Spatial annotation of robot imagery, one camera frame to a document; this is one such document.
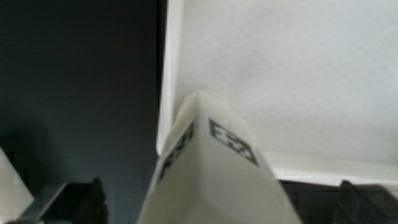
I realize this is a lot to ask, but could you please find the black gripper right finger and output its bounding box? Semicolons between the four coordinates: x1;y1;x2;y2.
333;180;398;224

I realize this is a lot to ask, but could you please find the white desk leg with tag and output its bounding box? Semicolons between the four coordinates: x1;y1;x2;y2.
136;90;301;224

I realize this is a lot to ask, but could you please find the white desk top tray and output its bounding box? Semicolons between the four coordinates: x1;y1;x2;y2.
157;0;398;185

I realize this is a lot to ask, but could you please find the white front fence bar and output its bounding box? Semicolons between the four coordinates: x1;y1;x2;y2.
0;148;33;224

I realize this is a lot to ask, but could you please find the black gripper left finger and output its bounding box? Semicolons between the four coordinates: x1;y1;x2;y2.
14;179;108;224

